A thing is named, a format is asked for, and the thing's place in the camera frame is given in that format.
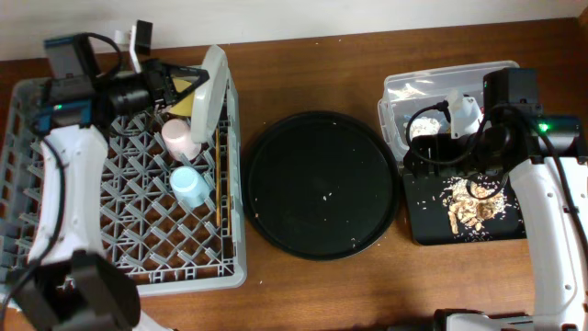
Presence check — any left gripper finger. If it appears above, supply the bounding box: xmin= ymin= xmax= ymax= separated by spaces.
xmin=165 ymin=63 xmax=209 ymax=86
xmin=167 ymin=80 xmax=199 ymax=107

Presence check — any yellow bowl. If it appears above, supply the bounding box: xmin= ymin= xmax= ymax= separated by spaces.
xmin=167 ymin=78 xmax=194 ymax=118

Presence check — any light grey round plate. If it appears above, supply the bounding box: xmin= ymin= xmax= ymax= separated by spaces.
xmin=190 ymin=45 xmax=229 ymax=143

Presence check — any pink plastic cup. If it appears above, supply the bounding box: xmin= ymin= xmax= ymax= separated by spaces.
xmin=161 ymin=119 xmax=201 ymax=161

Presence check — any white paper napkin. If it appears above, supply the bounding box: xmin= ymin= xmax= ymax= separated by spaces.
xmin=409 ymin=117 xmax=441 ymax=139

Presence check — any light blue plastic cup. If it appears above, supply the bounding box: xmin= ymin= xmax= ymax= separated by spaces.
xmin=169 ymin=166 xmax=211 ymax=209

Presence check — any food scraps and rice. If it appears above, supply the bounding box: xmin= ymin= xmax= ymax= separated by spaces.
xmin=415 ymin=174 xmax=520 ymax=243

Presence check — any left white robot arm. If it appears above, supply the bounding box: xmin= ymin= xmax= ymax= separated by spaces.
xmin=5 ymin=32 xmax=209 ymax=330

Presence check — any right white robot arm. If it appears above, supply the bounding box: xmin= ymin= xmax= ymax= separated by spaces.
xmin=403 ymin=67 xmax=587 ymax=330

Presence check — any black rectangular waste tray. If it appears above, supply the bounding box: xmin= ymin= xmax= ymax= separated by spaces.
xmin=400 ymin=160 xmax=529 ymax=246

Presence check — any grey plastic dishwasher rack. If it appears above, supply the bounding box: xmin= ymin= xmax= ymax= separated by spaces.
xmin=1 ymin=79 xmax=246 ymax=296

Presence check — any clear plastic bin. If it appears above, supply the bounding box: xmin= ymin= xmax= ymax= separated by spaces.
xmin=378 ymin=60 xmax=519 ymax=164

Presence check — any round black serving tray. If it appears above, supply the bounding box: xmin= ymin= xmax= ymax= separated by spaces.
xmin=242 ymin=111 xmax=401 ymax=261

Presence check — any right black camera cable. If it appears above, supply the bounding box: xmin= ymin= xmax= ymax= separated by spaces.
xmin=404 ymin=100 xmax=588 ymax=258

